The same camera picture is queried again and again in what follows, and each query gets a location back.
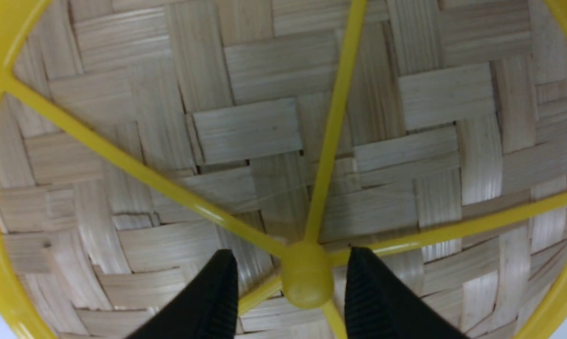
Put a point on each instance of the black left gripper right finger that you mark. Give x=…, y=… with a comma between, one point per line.
x=378, y=305

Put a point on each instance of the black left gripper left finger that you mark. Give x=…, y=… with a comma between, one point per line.
x=207, y=308

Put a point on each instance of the yellow bamboo steamer lid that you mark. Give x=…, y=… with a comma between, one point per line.
x=138, y=137

